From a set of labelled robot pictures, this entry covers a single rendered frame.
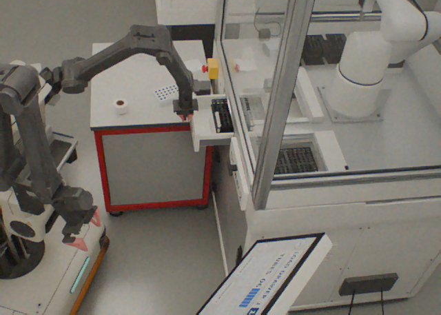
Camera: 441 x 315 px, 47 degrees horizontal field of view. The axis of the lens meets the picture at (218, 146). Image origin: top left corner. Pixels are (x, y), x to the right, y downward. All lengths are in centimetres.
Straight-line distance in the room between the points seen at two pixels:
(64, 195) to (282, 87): 69
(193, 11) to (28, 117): 167
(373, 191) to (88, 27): 296
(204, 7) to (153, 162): 88
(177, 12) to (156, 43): 124
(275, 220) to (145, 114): 84
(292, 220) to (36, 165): 95
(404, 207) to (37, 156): 134
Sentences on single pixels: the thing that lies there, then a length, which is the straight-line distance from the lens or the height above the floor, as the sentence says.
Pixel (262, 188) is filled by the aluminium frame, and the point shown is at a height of 107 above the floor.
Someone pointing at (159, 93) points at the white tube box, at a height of 80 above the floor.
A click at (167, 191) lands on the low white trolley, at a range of 277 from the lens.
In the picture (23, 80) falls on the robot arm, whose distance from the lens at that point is 128.
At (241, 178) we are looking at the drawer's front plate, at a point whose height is 93.
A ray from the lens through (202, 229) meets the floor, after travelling 291.
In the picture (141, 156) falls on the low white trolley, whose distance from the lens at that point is 254.
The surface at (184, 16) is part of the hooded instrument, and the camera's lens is 285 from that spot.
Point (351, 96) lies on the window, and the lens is 154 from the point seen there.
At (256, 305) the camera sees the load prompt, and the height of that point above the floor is 115.
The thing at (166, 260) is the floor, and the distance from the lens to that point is 280.
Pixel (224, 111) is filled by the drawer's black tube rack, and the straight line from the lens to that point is 226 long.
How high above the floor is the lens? 242
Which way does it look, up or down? 47 degrees down
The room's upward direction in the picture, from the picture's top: 6 degrees clockwise
